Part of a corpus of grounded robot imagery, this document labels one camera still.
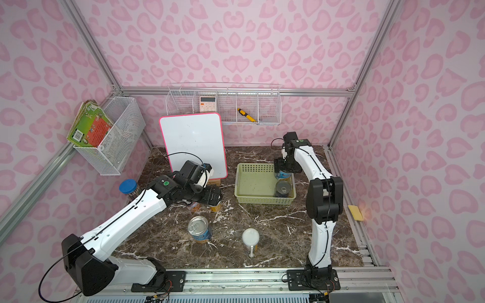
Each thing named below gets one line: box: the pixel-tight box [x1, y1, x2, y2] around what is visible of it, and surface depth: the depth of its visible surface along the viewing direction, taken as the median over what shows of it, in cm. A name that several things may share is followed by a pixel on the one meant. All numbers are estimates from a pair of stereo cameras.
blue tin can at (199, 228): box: [187, 215, 213, 244], surface depth 80 cm
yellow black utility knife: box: [236, 107, 258, 123], surface depth 100 cm
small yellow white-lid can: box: [209, 203, 222, 213], surface depth 93 cm
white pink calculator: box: [199, 95, 217, 113], surface depth 97 cm
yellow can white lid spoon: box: [241, 227, 261, 259], surface depth 73 cm
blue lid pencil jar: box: [118, 178, 140, 199], surface depth 81 cm
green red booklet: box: [66, 99, 114, 148], surface depth 73 cm
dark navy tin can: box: [274, 180, 292, 198], surface depth 90 cm
